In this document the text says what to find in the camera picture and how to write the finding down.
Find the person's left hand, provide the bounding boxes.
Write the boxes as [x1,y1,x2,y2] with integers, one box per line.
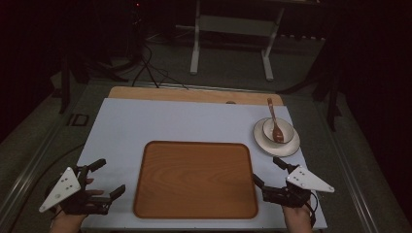
[49,177,105,233]

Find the brown wooden spoon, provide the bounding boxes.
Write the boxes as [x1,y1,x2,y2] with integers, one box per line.
[266,97,286,145]

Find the person's right hand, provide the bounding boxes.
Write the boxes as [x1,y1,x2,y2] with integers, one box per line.
[283,201,315,233]

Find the light blue table mat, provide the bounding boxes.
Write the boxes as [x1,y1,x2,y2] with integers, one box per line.
[77,97,328,231]

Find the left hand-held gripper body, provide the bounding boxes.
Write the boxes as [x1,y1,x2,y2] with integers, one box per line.
[38,164,112,216]

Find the wooden tray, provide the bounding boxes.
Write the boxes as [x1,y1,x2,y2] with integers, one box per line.
[132,140,259,220]

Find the black rectangular bracket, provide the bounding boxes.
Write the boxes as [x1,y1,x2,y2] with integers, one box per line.
[66,113,90,127]

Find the white plate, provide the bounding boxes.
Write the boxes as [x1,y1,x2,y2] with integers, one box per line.
[253,116,301,159]

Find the white metal stand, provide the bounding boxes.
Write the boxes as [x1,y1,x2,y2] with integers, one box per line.
[189,0,287,83]

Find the black floor cables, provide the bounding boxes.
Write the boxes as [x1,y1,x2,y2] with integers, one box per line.
[130,40,189,90]

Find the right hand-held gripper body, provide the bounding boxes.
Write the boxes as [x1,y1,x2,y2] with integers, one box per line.
[261,164,335,209]

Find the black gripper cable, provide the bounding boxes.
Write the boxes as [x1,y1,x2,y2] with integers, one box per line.
[307,191,319,229]

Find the white bowl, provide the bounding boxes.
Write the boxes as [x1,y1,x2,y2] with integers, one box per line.
[261,117,295,146]

